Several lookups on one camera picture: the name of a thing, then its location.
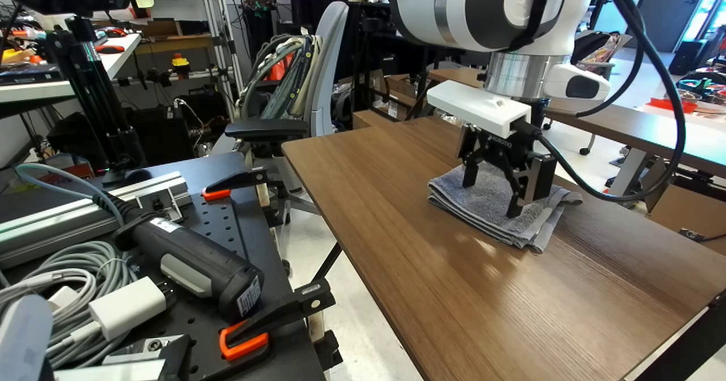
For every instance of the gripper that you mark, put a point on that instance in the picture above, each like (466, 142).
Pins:
(502, 145)

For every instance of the grey towel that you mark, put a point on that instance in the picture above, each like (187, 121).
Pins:
(488, 211)

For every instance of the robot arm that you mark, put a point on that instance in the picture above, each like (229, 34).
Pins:
(482, 7)

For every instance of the cardboard box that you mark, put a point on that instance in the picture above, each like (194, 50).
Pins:
(683, 211)

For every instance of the grey office chair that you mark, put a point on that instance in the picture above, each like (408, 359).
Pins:
(326, 75)

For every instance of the black clamp with orange tip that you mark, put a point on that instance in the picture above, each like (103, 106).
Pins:
(235, 182)
(272, 316)

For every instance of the white metal shelf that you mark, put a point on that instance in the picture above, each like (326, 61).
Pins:
(210, 24)

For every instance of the yellow emergency stop button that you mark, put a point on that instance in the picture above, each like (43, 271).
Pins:
(180, 64)

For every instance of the white power adapter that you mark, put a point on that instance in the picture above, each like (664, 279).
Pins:
(127, 307)

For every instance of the white workbench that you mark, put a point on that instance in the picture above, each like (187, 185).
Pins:
(119, 58)

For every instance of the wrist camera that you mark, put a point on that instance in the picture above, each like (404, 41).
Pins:
(476, 108)

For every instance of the black metal bracket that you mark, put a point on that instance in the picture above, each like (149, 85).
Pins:
(153, 355)

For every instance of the camera on tripod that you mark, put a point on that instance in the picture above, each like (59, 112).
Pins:
(91, 86)

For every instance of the aluminium extrusion rail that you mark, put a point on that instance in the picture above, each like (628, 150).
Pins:
(68, 214)

